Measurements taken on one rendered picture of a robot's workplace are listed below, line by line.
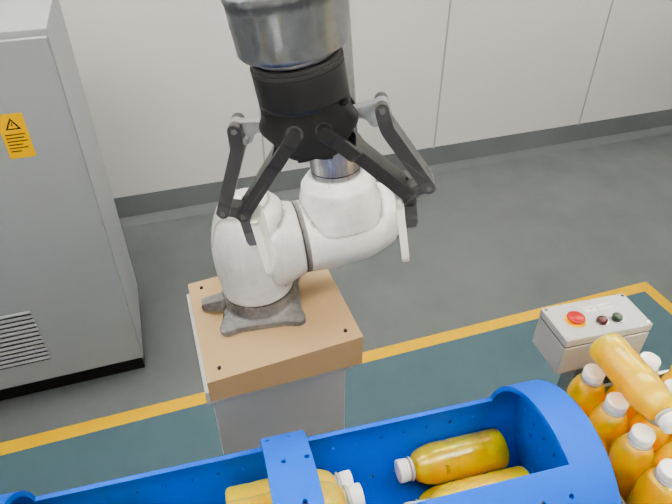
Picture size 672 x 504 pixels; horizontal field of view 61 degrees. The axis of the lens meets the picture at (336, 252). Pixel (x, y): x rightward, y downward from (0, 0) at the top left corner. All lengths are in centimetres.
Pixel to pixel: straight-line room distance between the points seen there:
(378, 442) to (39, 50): 144
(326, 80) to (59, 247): 186
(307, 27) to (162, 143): 304
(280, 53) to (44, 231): 183
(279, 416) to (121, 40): 232
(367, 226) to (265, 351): 33
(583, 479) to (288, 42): 70
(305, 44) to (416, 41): 320
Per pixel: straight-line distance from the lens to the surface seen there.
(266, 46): 43
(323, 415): 141
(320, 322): 123
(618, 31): 446
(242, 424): 135
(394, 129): 49
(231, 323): 124
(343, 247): 116
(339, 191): 111
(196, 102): 336
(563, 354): 127
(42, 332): 249
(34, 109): 200
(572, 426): 93
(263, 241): 56
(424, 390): 252
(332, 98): 46
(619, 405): 118
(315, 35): 43
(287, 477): 82
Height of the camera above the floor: 193
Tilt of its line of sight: 37 degrees down
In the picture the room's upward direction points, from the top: straight up
